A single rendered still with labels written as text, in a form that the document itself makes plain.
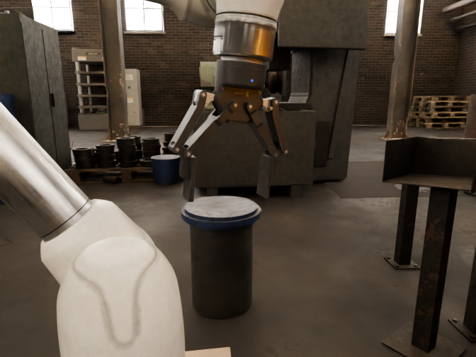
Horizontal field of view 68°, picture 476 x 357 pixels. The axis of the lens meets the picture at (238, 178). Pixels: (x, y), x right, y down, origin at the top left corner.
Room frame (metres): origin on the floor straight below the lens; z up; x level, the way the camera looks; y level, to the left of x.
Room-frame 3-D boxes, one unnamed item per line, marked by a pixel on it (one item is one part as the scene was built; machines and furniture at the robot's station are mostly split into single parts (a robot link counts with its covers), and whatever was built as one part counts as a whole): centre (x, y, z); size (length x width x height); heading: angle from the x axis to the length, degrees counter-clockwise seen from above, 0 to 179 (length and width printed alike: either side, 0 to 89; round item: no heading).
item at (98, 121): (9.85, 3.42, 1.03); 1.54 x 0.94 x 2.05; 93
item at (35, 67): (3.37, 1.96, 0.75); 0.70 x 0.48 x 1.50; 3
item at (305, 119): (3.34, -0.10, 0.39); 1.03 x 0.83 x 0.79; 97
